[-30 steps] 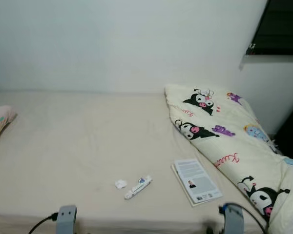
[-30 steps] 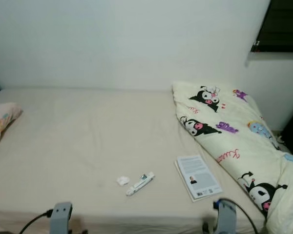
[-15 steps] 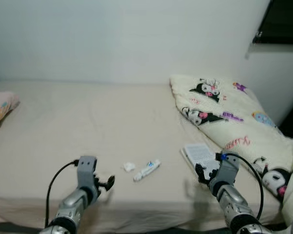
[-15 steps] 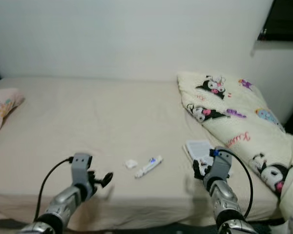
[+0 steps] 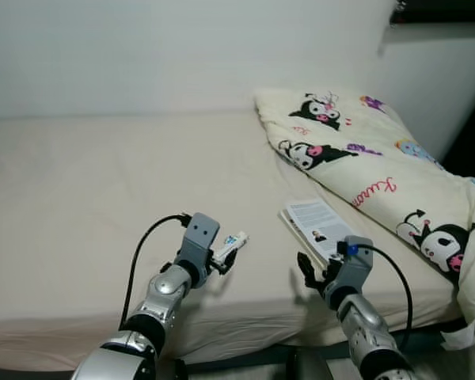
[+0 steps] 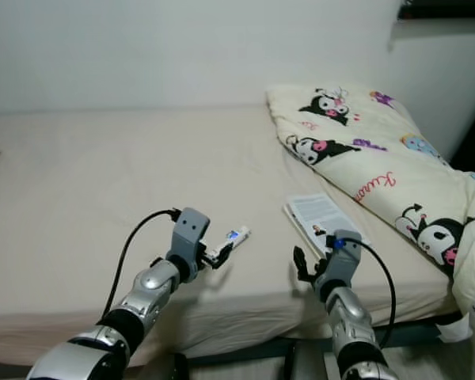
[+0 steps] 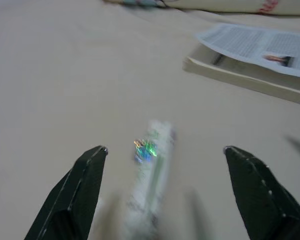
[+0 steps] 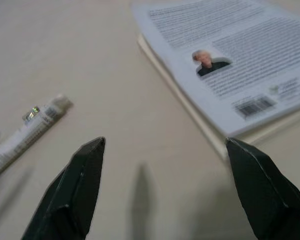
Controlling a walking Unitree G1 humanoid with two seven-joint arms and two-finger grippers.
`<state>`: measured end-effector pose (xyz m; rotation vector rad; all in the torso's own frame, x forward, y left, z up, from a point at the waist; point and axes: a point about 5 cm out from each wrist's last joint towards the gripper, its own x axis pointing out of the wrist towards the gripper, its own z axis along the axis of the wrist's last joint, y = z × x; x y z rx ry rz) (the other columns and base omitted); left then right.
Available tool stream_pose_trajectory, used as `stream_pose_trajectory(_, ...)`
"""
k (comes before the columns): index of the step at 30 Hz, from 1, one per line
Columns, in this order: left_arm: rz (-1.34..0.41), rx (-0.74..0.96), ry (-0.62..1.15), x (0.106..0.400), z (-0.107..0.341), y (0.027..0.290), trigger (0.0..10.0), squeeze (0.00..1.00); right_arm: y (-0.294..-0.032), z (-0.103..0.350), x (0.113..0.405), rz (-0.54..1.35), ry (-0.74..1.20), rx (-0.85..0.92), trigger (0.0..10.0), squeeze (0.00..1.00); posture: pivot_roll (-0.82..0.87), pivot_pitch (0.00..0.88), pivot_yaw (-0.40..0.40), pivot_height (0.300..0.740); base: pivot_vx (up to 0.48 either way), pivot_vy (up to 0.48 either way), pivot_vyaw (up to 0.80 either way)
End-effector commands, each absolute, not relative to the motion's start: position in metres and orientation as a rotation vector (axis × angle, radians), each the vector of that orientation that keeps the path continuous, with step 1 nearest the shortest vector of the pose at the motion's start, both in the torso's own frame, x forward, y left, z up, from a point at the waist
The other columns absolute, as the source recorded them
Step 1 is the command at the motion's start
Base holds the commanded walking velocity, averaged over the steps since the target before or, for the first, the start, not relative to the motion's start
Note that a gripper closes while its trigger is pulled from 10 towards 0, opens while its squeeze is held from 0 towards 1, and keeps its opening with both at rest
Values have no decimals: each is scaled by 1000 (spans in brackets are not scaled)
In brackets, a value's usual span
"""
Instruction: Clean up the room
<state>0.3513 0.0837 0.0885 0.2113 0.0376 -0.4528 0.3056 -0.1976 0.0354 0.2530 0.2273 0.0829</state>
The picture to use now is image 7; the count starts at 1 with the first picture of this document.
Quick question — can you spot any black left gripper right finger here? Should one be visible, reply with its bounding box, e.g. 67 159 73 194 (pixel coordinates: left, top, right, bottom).
222 145 300 240

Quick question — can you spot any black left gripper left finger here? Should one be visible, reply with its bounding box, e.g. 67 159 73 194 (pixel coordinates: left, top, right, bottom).
23 145 109 240

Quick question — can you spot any white holographic wrapper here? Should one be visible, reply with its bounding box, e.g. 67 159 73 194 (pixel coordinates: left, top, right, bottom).
94 119 177 240

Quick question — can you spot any cream sheeted bed mattress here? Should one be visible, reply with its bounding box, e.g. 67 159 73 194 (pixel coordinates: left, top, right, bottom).
0 0 300 240

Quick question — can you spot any white cover paperback book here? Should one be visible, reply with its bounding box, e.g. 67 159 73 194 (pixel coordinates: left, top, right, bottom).
181 22 300 108

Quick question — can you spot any cream cartoon print blanket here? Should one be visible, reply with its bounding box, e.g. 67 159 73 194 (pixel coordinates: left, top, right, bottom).
102 0 300 16

